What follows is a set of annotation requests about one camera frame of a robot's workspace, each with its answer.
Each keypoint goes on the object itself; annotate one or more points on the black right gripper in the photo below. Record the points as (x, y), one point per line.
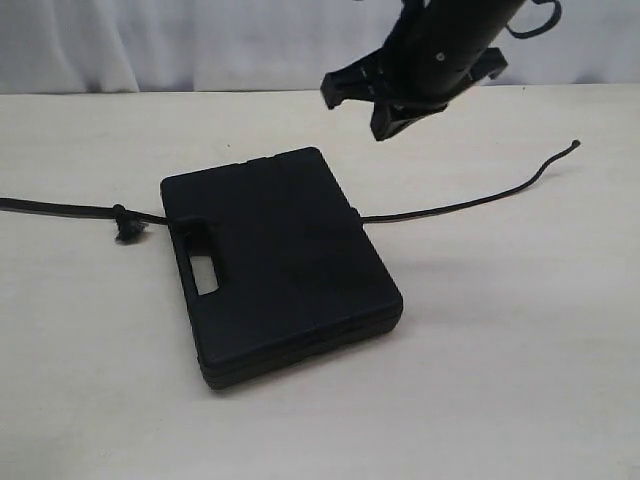
(437, 51)

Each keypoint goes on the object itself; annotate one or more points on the black plastic carrying case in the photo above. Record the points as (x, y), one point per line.
(274, 264)

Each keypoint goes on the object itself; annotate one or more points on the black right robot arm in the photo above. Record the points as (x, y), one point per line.
(436, 51)

